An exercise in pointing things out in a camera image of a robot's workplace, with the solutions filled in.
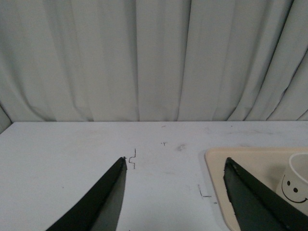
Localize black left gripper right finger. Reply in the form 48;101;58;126
223;157;308;231

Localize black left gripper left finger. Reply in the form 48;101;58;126
48;157;127;231

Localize cream smiley face mug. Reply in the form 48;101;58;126
281;153;308;204

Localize beige square plate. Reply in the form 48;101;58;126
204;147;308;231

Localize white curtain backdrop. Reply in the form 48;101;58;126
0;0;308;130

